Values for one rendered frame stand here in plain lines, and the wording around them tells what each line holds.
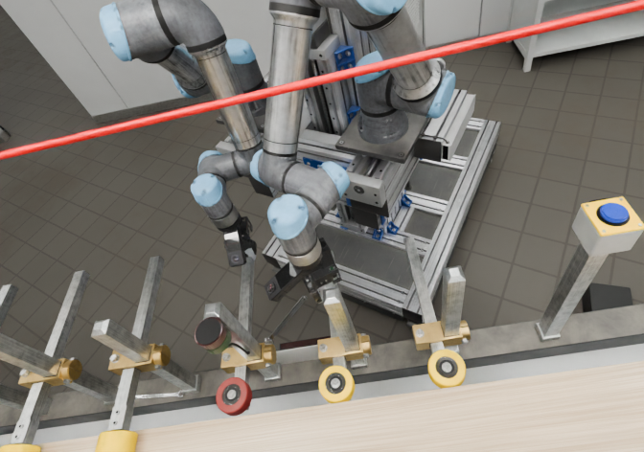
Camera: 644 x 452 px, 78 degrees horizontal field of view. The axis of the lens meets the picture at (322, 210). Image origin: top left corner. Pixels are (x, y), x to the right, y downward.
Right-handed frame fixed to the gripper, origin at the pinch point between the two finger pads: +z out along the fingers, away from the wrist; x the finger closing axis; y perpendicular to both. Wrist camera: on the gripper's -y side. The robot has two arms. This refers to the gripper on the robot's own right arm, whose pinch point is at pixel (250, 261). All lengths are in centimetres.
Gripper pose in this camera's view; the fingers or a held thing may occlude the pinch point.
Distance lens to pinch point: 130.0
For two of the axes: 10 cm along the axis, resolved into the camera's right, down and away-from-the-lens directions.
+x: -9.7, 1.9, 1.2
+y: -0.7, -7.7, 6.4
